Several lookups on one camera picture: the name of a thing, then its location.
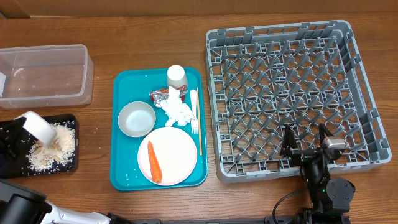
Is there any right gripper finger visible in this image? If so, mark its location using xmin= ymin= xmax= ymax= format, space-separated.
xmin=318 ymin=124 xmax=333 ymax=146
xmin=280 ymin=124 xmax=299 ymax=157

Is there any white bowl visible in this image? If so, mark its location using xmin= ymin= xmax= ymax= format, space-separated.
xmin=17 ymin=111 xmax=57 ymax=145

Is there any white rice pile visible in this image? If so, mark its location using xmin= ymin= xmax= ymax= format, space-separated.
xmin=27 ymin=123 xmax=76 ymax=173

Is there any nut shells pile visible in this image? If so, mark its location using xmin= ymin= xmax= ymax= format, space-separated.
xmin=34 ymin=139 xmax=62 ymax=166

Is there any grey bowl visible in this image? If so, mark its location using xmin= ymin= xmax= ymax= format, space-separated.
xmin=118 ymin=101 xmax=156 ymax=138

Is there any orange carrot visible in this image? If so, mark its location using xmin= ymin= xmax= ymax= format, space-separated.
xmin=147 ymin=141 xmax=162 ymax=183

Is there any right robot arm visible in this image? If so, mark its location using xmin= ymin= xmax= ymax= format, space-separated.
xmin=280 ymin=124 xmax=356 ymax=223

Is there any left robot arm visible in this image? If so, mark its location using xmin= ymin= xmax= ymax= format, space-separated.
xmin=1 ymin=117 xmax=131 ymax=224

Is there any black waste tray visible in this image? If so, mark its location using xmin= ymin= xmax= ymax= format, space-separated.
xmin=0 ymin=113 xmax=80 ymax=180

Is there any grey plastic dishwasher rack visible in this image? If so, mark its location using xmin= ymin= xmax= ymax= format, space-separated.
xmin=205 ymin=20 xmax=392 ymax=184

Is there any clear plastic bin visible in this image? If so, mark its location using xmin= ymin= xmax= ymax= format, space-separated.
xmin=1 ymin=44 xmax=94 ymax=109

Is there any white plastic fork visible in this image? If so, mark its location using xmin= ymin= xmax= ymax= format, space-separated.
xmin=190 ymin=90 xmax=199 ymax=134

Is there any wooden chopstick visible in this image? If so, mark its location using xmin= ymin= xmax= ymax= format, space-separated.
xmin=196 ymin=88 xmax=203 ymax=156

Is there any white round plate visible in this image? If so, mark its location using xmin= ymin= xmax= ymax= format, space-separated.
xmin=137 ymin=127 xmax=198 ymax=186

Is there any crumpled white tissue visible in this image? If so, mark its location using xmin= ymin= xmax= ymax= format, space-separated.
xmin=160 ymin=86 xmax=194 ymax=127

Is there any teal plastic tray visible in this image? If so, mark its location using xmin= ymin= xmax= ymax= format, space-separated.
xmin=109 ymin=67 xmax=208 ymax=191

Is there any white paper cup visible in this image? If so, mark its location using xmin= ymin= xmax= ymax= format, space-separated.
xmin=167 ymin=65 xmax=188 ymax=89

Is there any crumpled foil wrapper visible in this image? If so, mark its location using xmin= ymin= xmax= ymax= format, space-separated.
xmin=149 ymin=88 xmax=188 ymax=108

